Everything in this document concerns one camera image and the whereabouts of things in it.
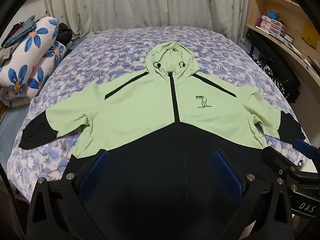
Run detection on pink boxes on shelf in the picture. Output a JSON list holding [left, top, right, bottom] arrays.
[[255, 15, 287, 37]]

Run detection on black clothes behind quilts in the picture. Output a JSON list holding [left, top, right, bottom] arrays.
[[56, 23, 73, 46]]

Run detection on white floral curtain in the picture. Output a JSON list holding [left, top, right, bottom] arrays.
[[44, 0, 250, 41]]

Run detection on wooden bookshelf desk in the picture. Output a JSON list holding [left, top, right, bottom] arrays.
[[246, 0, 319, 101]]

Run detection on green and black hooded jacket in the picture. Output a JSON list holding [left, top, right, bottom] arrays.
[[19, 42, 305, 239]]

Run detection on purple cat print blanket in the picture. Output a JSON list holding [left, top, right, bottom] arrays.
[[6, 25, 316, 198]]

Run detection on folded beige blanket stack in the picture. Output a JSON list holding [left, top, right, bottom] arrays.
[[1, 87, 31, 108]]

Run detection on grey blue bed sheet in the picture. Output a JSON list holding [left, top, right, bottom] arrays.
[[0, 105, 29, 171]]

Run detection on lower blue flower rolled quilt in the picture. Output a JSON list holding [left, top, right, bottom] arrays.
[[25, 41, 67, 99]]

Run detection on pile of dark clothes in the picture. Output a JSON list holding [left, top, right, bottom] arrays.
[[0, 15, 37, 67]]

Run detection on upper blue flower rolled quilt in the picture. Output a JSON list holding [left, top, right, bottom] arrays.
[[1, 16, 59, 95]]

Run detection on blue flower rolled quilt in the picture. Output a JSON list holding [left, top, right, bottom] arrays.
[[1, 16, 59, 95], [25, 41, 67, 99]]

